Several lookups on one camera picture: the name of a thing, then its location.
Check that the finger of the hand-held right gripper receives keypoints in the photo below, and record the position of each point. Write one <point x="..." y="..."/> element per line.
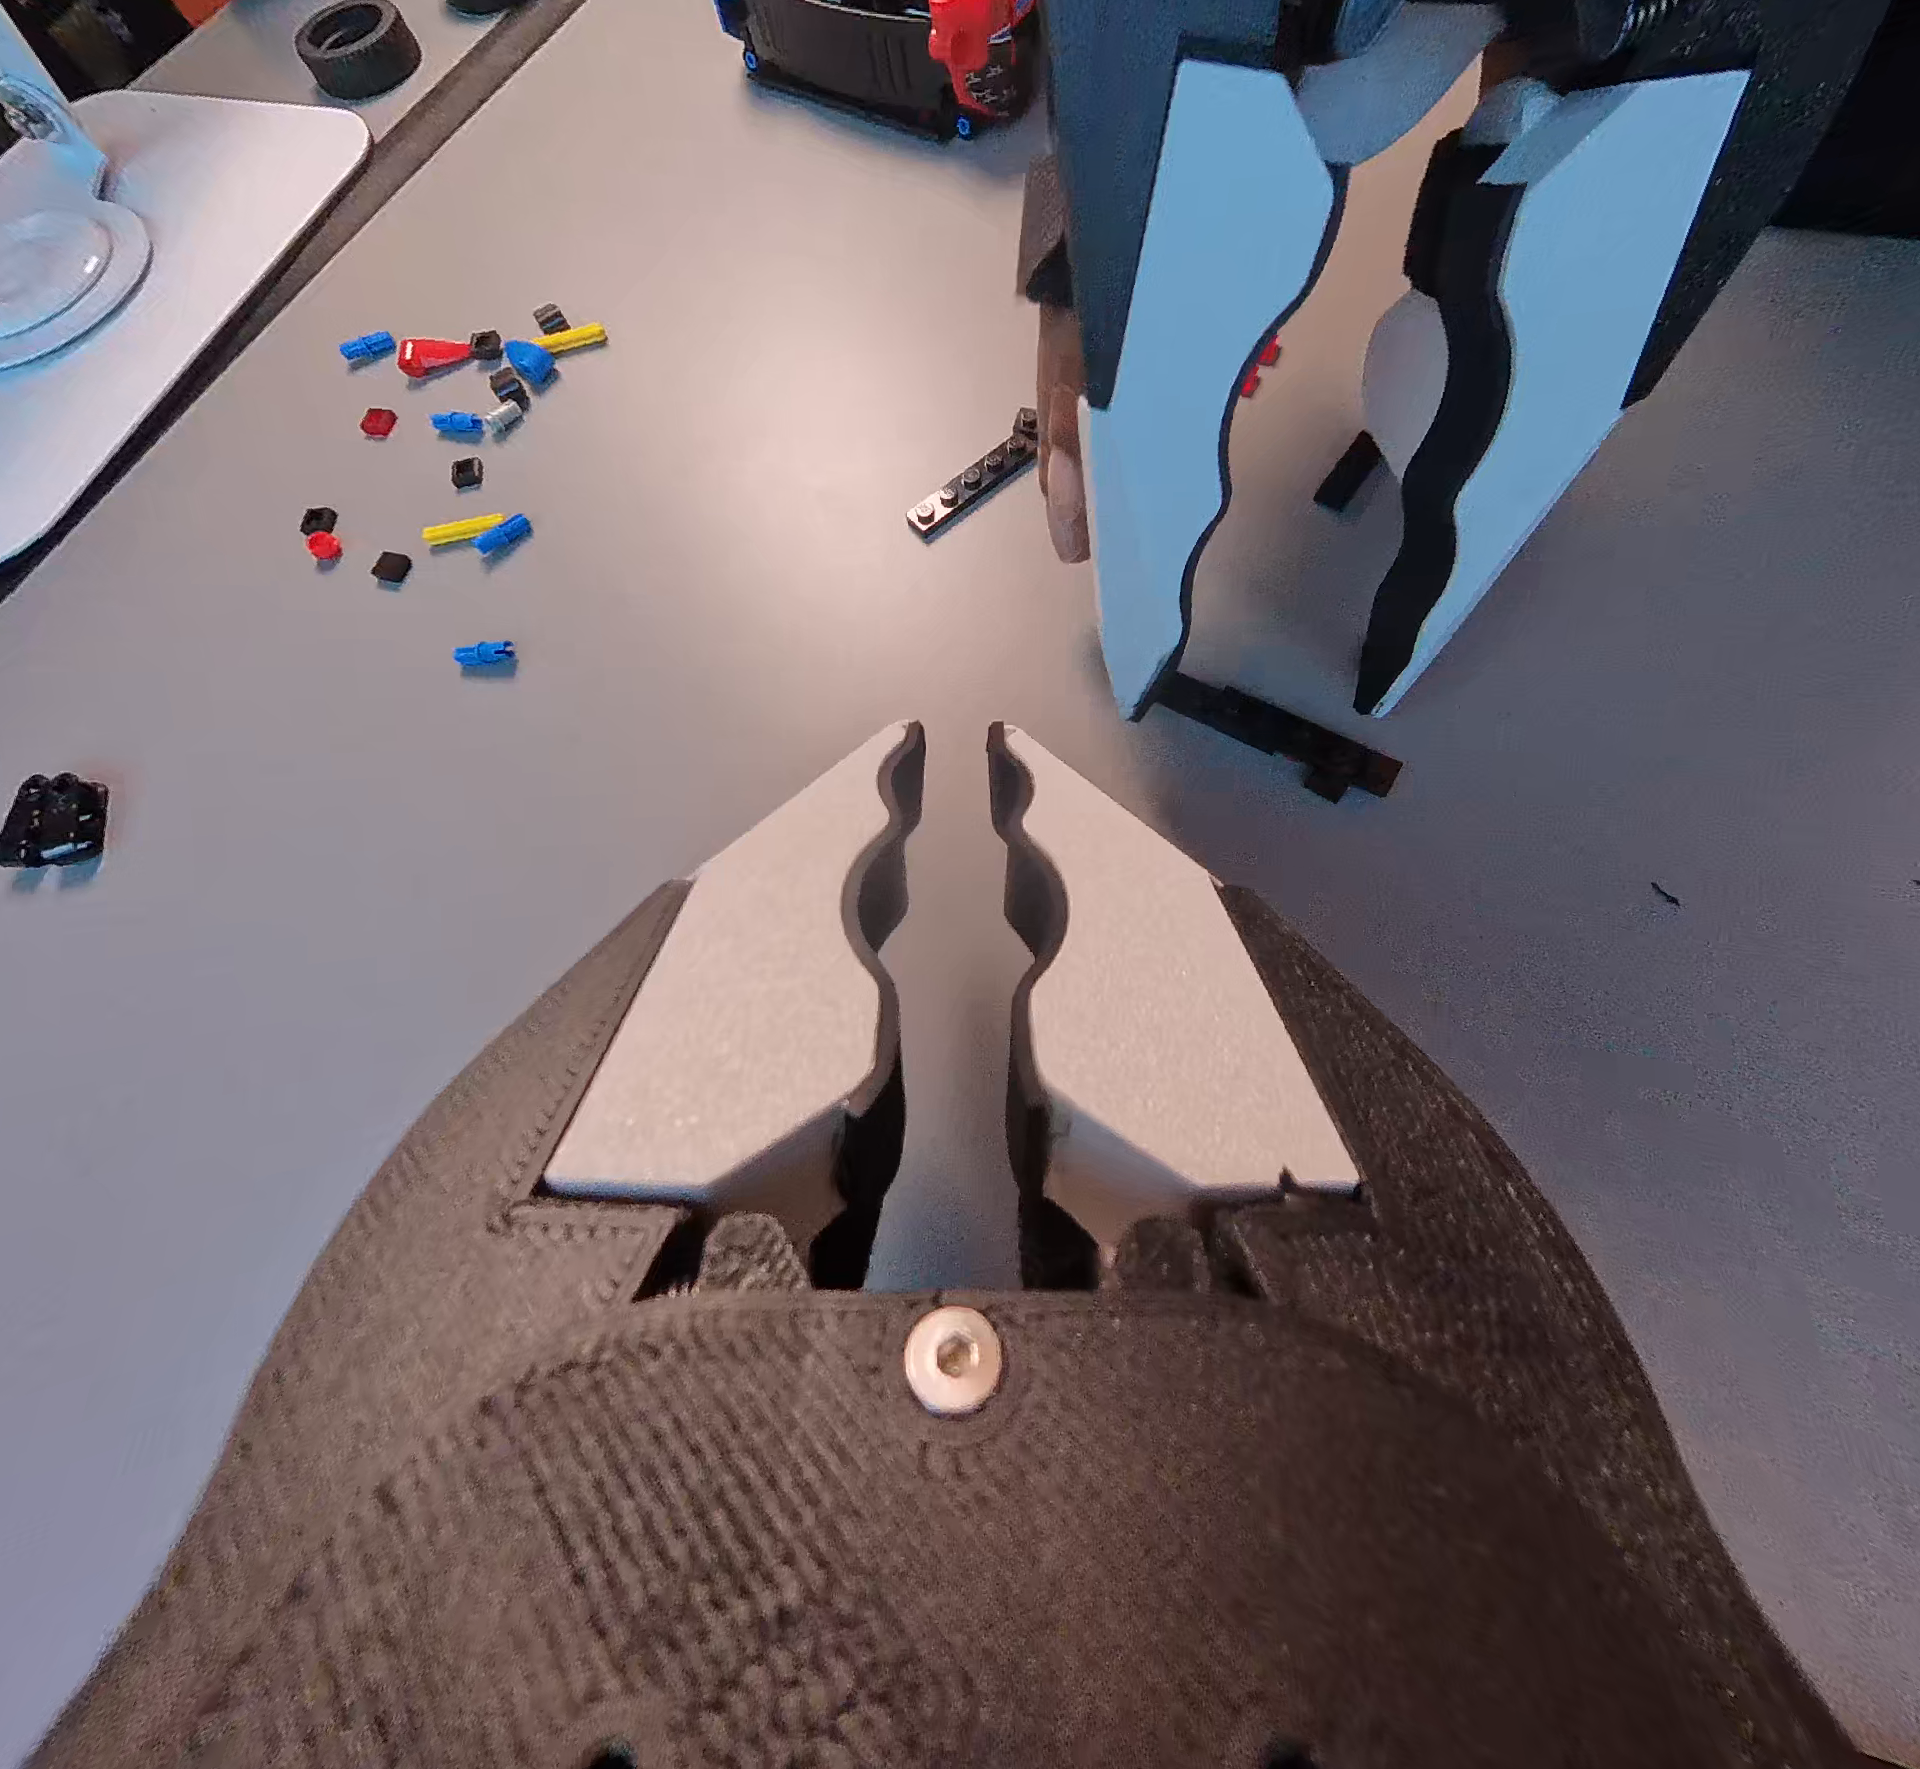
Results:
<point x="1200" y="238"/>
<point x="1590" y="269"/>

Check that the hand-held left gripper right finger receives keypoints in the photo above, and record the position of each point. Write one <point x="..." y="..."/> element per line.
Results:
<point x="1184" y="1050"/>

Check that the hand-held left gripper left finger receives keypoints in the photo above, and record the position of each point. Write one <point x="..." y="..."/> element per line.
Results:
<point x="719" y="1050"/>

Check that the small dark lego plate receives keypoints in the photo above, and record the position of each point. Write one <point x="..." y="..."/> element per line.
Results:
<point x="1026" y="426"/>

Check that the black smooth lego tile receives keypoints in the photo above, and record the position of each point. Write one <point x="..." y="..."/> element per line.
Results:
<point x="1349" y="471"/>

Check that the pile of colourful lego pieces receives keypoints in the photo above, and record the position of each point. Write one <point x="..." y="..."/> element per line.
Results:
<point x="435" y="358"/>

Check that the black lego connector assembly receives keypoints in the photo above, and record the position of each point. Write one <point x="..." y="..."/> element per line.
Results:
<point x="54" y="821"/>

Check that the white book stand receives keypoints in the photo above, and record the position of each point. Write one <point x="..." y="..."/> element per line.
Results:
<point x="224" y="238"/>

